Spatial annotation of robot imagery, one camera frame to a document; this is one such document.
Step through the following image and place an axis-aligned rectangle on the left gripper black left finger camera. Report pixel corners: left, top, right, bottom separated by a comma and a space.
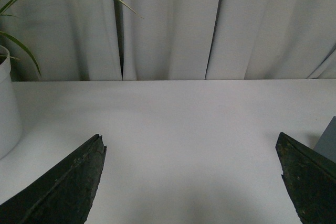
1, 134, 107, 223

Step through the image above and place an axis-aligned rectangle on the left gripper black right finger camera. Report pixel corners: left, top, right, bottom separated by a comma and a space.
276, 132, 335, 223

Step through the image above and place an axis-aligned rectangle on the gray square base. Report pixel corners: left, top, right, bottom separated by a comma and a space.
313, 116, 336, 163

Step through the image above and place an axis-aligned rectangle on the white plant pot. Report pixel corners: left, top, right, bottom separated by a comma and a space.
1, 46, 23, 158

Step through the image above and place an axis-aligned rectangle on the white curtain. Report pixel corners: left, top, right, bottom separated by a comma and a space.
1, 0, 335, 81

